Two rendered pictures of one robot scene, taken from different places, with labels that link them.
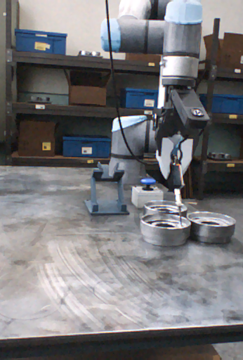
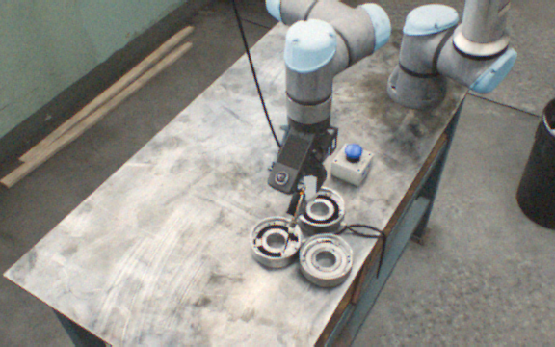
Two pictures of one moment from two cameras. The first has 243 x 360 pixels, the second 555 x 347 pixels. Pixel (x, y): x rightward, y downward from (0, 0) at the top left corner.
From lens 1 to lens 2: 94 cm
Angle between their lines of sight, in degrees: 52
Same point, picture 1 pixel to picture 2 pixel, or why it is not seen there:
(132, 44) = not seen: hidden behind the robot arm
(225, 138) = not seen: outside the picture
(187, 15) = (295, 62)
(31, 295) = (101, 273)
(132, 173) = (409, 93)
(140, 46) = not seen: hidden behind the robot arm
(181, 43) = (291, 88)
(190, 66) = (303, 114)
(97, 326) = (99, 328)
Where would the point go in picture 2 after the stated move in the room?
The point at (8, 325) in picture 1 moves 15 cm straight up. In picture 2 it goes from (63, 295) to (37, 250)
